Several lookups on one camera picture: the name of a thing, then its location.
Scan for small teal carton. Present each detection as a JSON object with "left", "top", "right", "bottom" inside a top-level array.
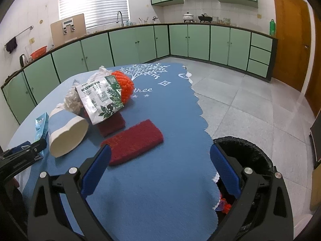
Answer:
[{"left": 34, "top": 111, "right": 50, "bottom": 161}]

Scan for white paper cup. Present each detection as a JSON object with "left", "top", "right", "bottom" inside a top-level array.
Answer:
[{"left": 48, "top": 108, "right": 89, "bottom": 158}]

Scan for white tissue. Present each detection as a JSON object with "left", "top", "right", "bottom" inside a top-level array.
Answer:
[{"left": 56, "top": 65, "right": 112, "bottom": 115}]

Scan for dark red scouring pad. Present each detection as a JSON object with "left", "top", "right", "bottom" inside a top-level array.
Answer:
[
  {"left": 101, "top": 119, "right": 164, "bottom": 166},
  {"left": 81, "top": 110, "right": 125, "bottom": 138}
]

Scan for green white snack packet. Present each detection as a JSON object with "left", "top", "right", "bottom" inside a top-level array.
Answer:
[{"left": 76, "top": 75, "right": 124, "bottom": 125}]

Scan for orange foam fruit net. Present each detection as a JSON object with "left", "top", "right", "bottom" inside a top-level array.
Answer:
[{"left": 112, "top": 70, "right": 134, "bottom": 104}]

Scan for red plastic bag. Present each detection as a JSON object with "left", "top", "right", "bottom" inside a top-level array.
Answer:
[{"left": 215, "top": 197, "right": 232, "bottom": 214}]

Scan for black lined trash bin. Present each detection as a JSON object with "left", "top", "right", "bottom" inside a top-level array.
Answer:
[{"left": 213, "top": 136, "right": 273, "bottom": 240}]

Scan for green lower kitchen cabinets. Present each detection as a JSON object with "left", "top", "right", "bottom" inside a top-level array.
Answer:
[{"left": 1, "top": 23, "right": 278, "bottom": 124}]

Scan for steel electric kettle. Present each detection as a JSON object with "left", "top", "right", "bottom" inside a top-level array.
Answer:
[{"left": 19, "top": 54, "right": 28, "bottom": 68}]

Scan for cardboard box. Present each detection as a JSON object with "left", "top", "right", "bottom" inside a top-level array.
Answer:
[{"left": 310, "top": 165, "right": 321, "bottom": 211}]

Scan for orange plastic basin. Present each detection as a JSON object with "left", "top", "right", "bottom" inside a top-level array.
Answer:
[{"left": 30, "top": 46, "right": 47, "bottom": 60}]

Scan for black glass cabinet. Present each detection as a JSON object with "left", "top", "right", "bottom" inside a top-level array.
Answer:
[{"left": 310, "top": 111, "right": 321, "bottom": 169}]

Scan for dark hanging towel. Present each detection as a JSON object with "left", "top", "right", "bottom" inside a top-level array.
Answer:
[{"left": 5, "top": 37, "right": 17, "bottom": 54}]

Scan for chrome sink faucet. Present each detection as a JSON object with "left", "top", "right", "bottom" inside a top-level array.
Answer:
[{"left": 116, "top": 11, "right": 125, "bottom": 27}]

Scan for green thermos bottle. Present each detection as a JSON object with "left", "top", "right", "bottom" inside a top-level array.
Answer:
[{"left": 269, "top": 19, "right": 276, "bottom": 37}]

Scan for black wok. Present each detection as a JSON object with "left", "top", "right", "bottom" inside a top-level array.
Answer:
[{"left": 198, "top": 14, "right": 213, "bottom": 23}]

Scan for white cooking pot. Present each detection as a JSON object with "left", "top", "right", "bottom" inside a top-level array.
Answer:
[{"left": 183, "top": 12, "right": 194, "bottom": 22}]

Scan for white window blinds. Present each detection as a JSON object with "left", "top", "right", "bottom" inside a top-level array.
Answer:
[{"left": 59, "top": 0, "right": 130, "bottom": 28}]

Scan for wall towel rail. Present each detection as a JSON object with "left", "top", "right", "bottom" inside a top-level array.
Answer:
[{"left": 4, "top": 25, "right": 34, "bottom": 48}]

